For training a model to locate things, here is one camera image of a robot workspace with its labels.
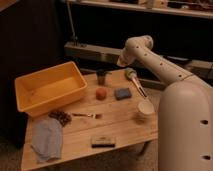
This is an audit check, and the grey lamp stand pole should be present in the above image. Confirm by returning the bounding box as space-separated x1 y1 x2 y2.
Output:
66 0 78 46

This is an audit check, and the blue grey cloth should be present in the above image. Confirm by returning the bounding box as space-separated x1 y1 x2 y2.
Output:
31 118 63 163

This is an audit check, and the dark metal cup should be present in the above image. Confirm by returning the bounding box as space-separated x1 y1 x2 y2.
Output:
96 69 110 85

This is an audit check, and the brown grape bunch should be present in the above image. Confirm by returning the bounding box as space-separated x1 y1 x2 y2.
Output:
48 111 72 126

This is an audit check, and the dark rectangular block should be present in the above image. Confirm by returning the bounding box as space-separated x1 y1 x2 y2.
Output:
91 136 116 148

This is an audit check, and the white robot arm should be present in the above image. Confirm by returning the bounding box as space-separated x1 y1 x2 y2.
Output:
118 35 213 171

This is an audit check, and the blue sponge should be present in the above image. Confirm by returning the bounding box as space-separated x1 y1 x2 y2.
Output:
114 88 132 100

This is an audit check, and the green headed dish brush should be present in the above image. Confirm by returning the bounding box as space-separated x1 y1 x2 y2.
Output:
125 68 147 98

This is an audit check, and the stack of white bowls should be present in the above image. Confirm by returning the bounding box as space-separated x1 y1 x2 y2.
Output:
137 100 155 121

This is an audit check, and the wooden table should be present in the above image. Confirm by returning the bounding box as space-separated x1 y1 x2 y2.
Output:
21 70 158 171

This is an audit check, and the red pepper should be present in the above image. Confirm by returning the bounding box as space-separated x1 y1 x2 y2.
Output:
96 87 107 100

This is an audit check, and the yellow plastic tray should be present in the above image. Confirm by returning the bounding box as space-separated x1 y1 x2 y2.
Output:
15 62 87 117

